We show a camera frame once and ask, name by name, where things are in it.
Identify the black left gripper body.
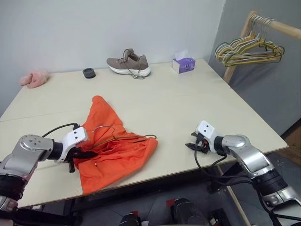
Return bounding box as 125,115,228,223
69,146,83,163

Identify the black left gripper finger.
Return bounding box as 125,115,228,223
74,150,98,160
67,158,76,174

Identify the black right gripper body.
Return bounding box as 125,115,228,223
195,133,210,155

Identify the orange garment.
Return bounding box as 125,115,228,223
74,95,158,195

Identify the dark wire clothes hanger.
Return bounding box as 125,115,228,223
88,126,158,151

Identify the wooden table leg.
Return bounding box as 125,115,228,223
216,163,251,226

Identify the dark rounded shape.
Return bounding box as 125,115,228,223
172,198,206,226
119,212,142,226

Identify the purple tissue pack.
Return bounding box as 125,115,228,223
172,49,196,74

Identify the pink fluffy slipper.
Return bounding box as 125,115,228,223
19,69,50,89

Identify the brown cardboard box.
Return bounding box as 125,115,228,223
277,122,301,163

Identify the brown sneaker with white sole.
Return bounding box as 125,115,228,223
106,48,151,80

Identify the bunch of hangers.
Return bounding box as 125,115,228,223
214,15,276,62

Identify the wooden clothes rack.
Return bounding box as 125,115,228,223
222,10,301,83

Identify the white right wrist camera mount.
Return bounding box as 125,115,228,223
196,120,223,145

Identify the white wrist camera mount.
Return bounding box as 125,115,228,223
56,127,89,163
196,120,223,145

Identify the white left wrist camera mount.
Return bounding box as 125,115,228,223
56,127,89,163

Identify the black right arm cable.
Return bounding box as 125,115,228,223
194,148,257,189

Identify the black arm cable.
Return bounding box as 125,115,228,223
194,148,257,189
41,122,81,138

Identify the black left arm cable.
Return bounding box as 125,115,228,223
41,122,81,138

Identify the dark grey round ring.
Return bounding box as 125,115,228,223
82,67,96,80

